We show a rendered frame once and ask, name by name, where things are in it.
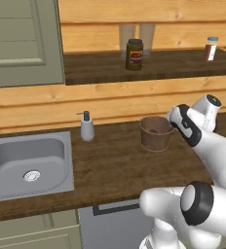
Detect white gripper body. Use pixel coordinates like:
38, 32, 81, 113
166, 106, 181, 129

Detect brown round basket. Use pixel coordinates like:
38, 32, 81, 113
138, 116, 175, 153

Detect olive base cabinet front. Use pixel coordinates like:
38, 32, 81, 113
0, 209, 84, 249

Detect dark jar with yellow label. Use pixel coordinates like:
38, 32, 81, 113
125, 38, 144, 72

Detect brown spice jar blue lid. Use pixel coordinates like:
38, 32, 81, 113
203, 36, 219, 62

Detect clear drinking glass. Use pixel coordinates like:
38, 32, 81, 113
138, 22, 157, 59
118, 23, 137, 60

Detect grey soap dispenser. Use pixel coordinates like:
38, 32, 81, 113
75, 110, 95, 143

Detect grey dishwasher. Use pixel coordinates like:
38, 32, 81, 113
78, 198, 156, 249

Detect grey steel sink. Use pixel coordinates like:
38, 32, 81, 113
0, 130, 76, 204

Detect dark wooden wall shelf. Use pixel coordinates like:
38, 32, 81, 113
63, 48, 226, 87

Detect dark dishwasher handle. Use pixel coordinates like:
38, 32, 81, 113
92, 201, 141, 217

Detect olive wall cabinet door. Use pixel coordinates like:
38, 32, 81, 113
0, 0, 66, 89

